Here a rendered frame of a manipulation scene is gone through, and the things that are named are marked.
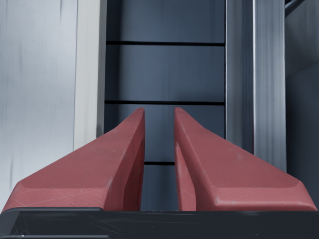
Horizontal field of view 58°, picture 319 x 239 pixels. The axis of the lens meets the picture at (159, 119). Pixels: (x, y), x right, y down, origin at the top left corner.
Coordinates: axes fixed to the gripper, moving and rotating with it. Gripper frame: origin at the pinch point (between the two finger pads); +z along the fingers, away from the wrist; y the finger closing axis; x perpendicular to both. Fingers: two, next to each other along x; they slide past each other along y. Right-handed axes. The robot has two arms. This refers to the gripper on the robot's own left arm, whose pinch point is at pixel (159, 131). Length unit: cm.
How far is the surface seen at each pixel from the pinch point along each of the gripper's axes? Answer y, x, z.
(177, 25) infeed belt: -1.2, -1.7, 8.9
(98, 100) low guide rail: 3.2, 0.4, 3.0
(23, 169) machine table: 10.8, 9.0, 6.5
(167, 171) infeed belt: -0.5, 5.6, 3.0
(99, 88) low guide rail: 3.2, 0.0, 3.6
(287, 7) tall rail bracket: -9.3, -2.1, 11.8
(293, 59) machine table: -11.0, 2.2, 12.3
